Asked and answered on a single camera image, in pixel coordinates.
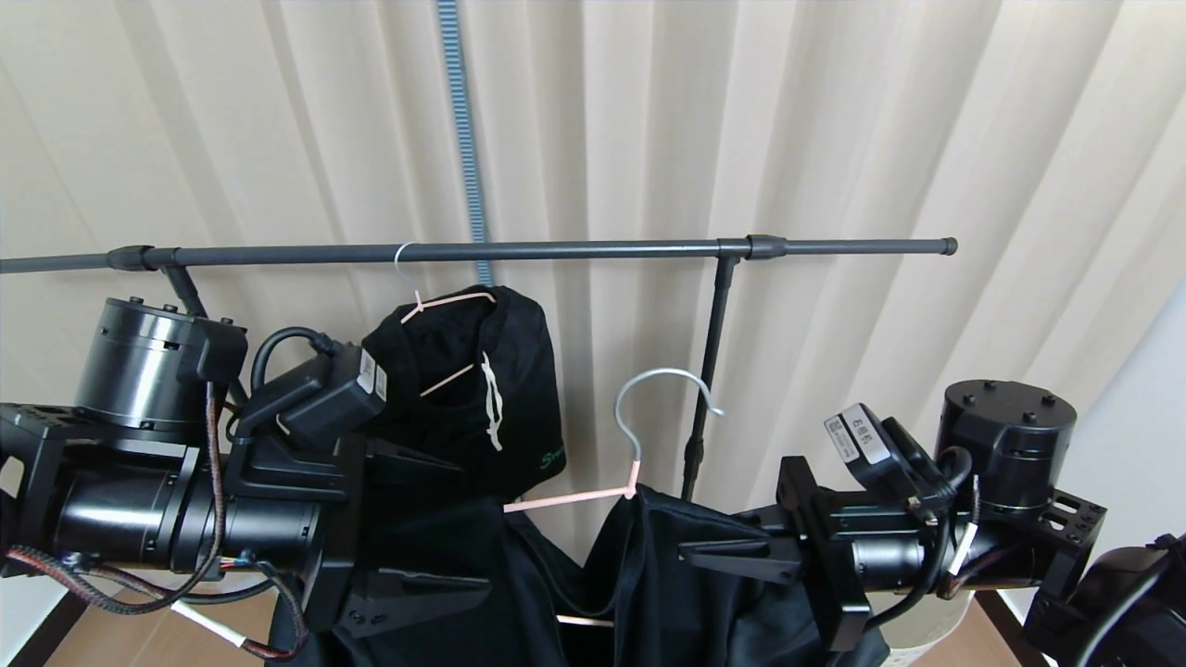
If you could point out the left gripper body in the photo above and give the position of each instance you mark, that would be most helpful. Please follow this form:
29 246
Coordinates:
334 519

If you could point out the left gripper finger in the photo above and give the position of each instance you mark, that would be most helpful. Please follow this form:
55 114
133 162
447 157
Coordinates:
398 602
398 459

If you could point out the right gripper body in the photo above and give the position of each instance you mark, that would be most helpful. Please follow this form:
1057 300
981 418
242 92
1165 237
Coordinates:
862 547

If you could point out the black shorts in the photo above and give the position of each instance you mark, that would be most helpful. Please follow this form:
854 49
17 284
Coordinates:
519 417

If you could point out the pink clothes hanger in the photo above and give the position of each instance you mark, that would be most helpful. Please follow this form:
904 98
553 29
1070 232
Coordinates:
574 497
454 298

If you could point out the black garment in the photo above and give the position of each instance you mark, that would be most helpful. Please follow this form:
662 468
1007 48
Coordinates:
649 593

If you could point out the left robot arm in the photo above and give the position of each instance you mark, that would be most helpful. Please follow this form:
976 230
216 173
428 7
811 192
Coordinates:
130 371

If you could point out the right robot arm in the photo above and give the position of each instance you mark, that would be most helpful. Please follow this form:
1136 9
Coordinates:
1005 435

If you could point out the white laundry basket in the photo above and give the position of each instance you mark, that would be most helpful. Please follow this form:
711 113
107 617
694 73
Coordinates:
913 650

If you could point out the black clothes rack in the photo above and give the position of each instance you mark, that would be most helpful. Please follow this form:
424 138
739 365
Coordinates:
556 250

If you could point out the beige curtain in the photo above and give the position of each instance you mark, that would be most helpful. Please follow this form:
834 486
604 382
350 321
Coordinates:
232 111

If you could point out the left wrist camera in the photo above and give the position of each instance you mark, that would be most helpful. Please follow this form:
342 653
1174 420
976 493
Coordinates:
315 398

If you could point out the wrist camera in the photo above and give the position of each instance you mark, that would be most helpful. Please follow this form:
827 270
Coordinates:
315 398
876 445

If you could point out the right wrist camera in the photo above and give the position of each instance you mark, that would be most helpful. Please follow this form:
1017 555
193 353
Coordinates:
876 445

